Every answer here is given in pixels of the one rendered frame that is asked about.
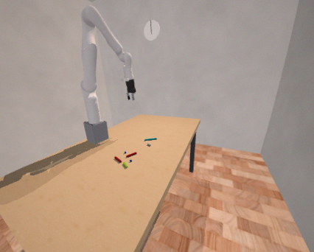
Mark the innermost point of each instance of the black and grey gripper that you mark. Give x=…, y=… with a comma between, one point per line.
x=130, y=84

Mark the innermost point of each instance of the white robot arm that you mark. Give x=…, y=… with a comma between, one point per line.
x=91, y=19

